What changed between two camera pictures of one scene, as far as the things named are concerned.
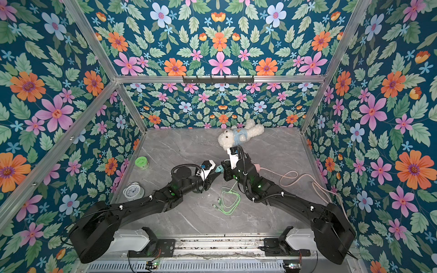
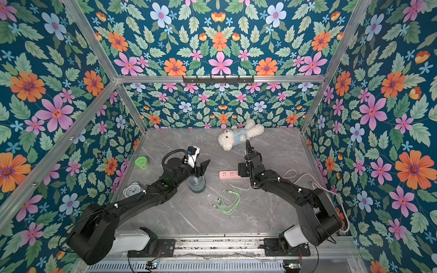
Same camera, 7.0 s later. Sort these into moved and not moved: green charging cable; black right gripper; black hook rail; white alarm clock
Moved: black right gripper
Not moved: black hook rail; white alarm clock; green charging cable
